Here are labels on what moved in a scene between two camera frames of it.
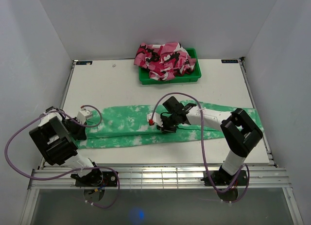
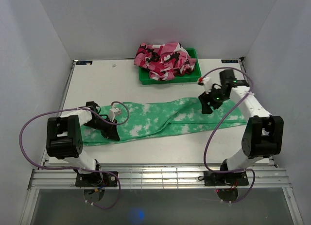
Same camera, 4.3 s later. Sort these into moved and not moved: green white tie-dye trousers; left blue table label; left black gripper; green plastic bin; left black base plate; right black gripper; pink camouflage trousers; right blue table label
Moved: left black gripper; green white tie-dye trousers; right black gripper
Not moved: left blue table label; left black base plate; pink camouflage trousers; green plastic bin; right blue table label
